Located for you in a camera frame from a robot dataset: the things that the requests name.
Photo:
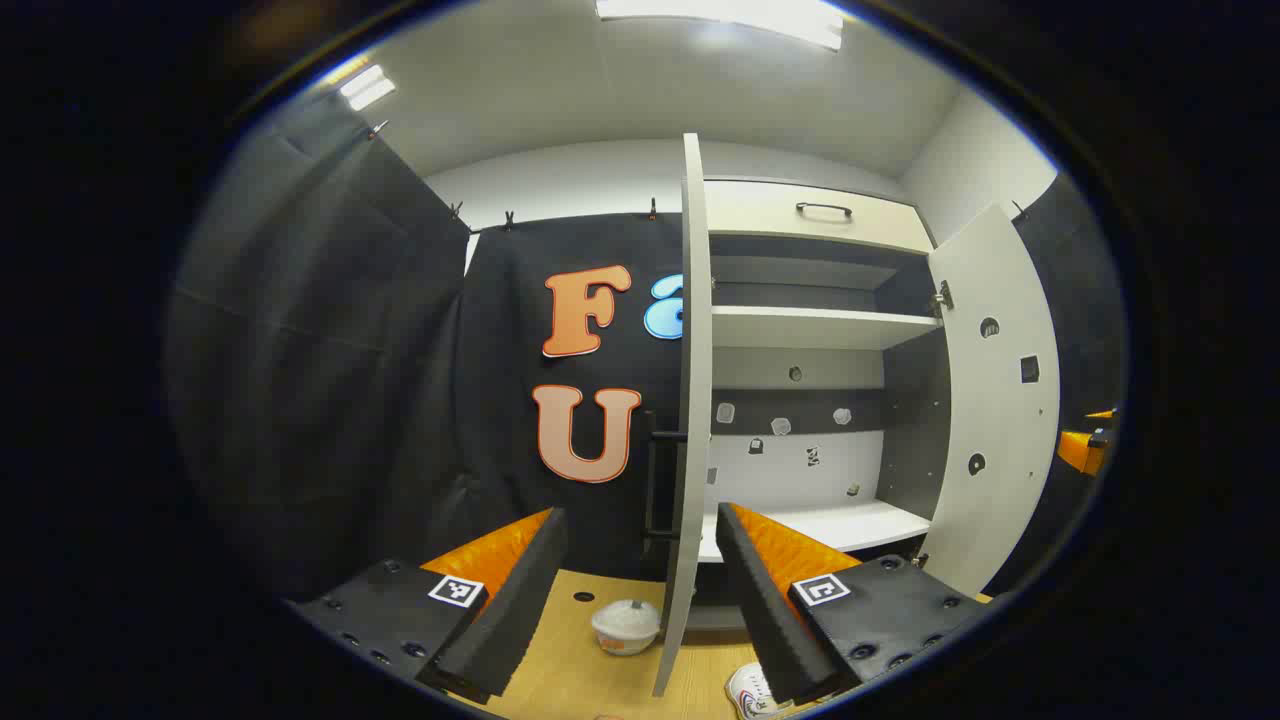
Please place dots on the cream cabinet drawer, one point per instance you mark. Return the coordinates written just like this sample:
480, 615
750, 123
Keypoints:
760, 215

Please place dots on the narrow ceiling light strip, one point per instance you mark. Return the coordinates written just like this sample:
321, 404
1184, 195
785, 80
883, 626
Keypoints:
366, 87

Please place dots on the wide ceiling light panel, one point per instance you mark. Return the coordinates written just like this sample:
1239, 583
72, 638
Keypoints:
720, 15

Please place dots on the black backdrop cloth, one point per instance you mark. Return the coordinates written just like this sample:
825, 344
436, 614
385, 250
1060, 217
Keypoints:
330, 350

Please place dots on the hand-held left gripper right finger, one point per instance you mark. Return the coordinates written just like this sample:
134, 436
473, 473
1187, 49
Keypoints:
760, 600

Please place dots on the white cabinet door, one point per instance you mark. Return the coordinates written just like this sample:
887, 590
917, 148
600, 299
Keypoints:
995, 420
695, 350

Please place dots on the grey and white shoe cabinet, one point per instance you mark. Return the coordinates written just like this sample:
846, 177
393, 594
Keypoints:
815, 325

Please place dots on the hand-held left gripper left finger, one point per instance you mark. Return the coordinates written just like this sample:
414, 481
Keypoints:
520, 590

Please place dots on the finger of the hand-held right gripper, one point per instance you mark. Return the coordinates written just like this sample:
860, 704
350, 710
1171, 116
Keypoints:
1078, 448

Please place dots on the white canvas shoe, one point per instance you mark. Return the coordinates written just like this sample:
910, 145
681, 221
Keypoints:
750, 692

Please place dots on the white round plush toy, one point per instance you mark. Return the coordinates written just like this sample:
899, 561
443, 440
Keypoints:
626, 625

